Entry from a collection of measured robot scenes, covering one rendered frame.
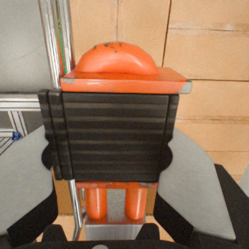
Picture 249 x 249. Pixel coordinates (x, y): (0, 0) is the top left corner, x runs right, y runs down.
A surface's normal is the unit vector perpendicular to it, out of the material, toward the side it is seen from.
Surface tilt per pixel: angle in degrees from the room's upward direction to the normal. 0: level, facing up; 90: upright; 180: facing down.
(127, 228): 1
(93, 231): 1
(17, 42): 0
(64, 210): 90
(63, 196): 90
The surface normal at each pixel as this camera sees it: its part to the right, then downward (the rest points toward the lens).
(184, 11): 0.03, 0.47
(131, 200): -0.42, 0.40
